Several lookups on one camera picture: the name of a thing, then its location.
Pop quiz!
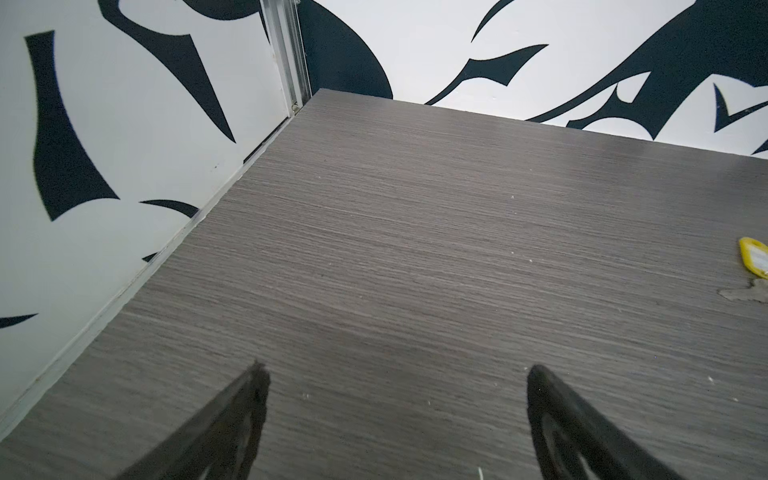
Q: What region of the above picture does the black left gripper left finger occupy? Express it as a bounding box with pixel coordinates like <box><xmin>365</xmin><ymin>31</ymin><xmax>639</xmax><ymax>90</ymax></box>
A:
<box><xmin>118</xmin><ymin>362</ymin><xmax>270</xmax><ymax>479</ymax></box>

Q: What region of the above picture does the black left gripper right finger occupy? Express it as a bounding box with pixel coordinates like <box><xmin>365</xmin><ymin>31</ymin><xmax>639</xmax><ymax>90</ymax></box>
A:
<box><xmin>527</xmin><ymin>364</ymin><xmax>681</xmax><ymax>479</ymax></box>

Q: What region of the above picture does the yellow key tag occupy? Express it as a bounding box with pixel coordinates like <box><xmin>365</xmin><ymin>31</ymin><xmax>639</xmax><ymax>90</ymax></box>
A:
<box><xmin>738</xmin><ymin>237</ymin><xmax>768</xmax><ymax>280</ymax></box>

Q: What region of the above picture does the silver metal key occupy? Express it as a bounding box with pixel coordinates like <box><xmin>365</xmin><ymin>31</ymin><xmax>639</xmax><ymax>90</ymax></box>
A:
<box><xmin>718</xmin><ymin>278</ymin><xmax>768</xmax><ymax>304</ymax></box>

